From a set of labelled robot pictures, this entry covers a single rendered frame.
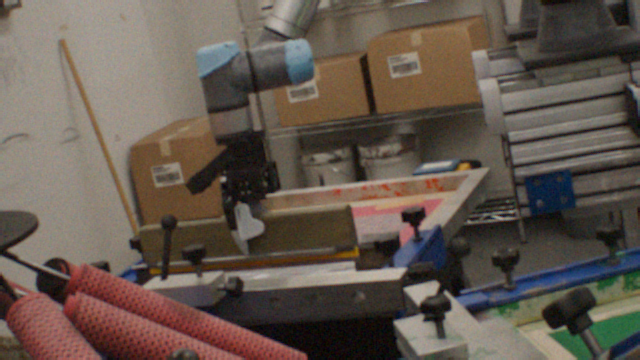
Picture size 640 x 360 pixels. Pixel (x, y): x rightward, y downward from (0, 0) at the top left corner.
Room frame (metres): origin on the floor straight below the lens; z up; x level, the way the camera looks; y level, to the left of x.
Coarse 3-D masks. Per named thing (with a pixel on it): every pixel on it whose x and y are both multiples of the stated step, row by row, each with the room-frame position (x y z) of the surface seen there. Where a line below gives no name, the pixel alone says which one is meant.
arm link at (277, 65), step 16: (256, 48) 1.87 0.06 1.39; (272, 48) 1.86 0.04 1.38; (288, 48) 1.86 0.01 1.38; (304, 48) 1.86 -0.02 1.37; (256, 64) 1.84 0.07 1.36; (272, 64) 1.84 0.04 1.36; (288, 64) 1.84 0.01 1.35; (304, 64) 1.85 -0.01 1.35; (256, 80) 1.84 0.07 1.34; (272, 80) 1.85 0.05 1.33; (288, 80) 1.85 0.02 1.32; (304, 80) 1.86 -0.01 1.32
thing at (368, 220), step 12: (420, 204) 2.30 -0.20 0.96; (432, 204) 2.28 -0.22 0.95; (360, 216) 2.30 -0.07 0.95; (372, 216) 2.28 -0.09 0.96; (384, 216) 2.26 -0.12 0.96; (396, 216) 2.24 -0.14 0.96; (360, 228) 2.20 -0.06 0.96; (372, 228) 2.18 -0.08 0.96; (384, 228) 2.16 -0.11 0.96; (396, 228) 2.14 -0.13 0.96; (408, 228) 2.13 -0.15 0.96; (360, 240) 2.11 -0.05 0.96
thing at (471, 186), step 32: (288, 192) 2.53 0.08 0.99; (320, 192) 2.48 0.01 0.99; (352, 192) 2.45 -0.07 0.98; (384, 192) 2.42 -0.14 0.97; (416, 192) 2.39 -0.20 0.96; (480, 192) 2.25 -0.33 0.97; (448, 224) 2.00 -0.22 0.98; (256, 320) 1.73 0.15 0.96; (288, 320) 1.71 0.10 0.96; (320, 320) 1.69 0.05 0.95
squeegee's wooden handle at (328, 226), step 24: (264, 216) 1.85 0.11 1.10; (288, 216) 1.82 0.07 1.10; (312, 216) 1.81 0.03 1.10; (336, 216) 1.79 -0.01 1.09; (144, 240) 1.94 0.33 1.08; (192, 240) 1.90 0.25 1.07; (216, 240) 1.88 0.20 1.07; (264, 240) 1.85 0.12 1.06; (288, 240) 1.83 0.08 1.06; (312, 240) 1.81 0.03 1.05; (336, 240) 1.79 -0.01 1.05
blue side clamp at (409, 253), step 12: (432, 228) 1.89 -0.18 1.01; (408, 240) 1.88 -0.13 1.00; (432, 240) 1.85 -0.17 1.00; (408, 252) 1.80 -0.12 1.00; (420, 252) 1.78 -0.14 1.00; (432, 252) 1.84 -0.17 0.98; (444, 252) 1.91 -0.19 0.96; (396, 264) 1.75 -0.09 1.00; (408, 264) 1.71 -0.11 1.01; (396, 312) 1.64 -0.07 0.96
